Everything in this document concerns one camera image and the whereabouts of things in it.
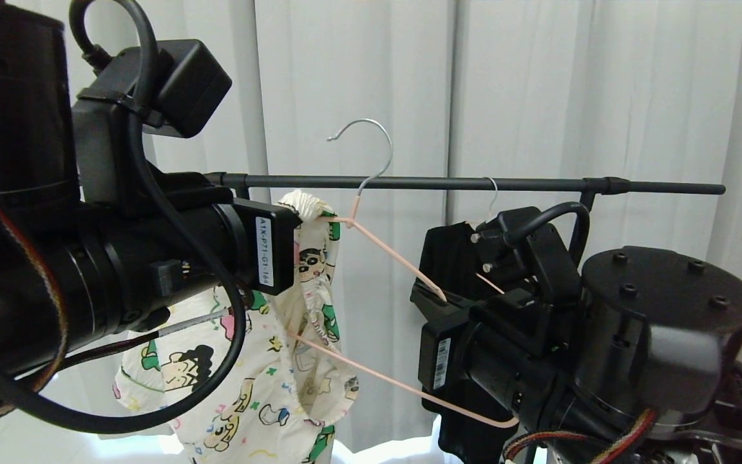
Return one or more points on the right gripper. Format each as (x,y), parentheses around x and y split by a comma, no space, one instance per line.
(506,367)

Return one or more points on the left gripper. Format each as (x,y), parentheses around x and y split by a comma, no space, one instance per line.
(171,270)

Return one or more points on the black short-sleeved shirt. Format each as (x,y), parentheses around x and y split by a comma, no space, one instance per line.
(442,258)

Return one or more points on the pink clothes hanger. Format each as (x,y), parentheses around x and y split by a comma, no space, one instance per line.
(384,251)
(496,193)

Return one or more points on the cream printed garment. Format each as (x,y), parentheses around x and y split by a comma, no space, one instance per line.
(281,399)

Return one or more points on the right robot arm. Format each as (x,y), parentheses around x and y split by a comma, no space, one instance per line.
(667,303)

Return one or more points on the black clothes rack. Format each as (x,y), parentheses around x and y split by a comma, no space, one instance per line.
(442,183)

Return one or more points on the white curtain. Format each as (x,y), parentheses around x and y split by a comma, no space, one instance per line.
(358,64)

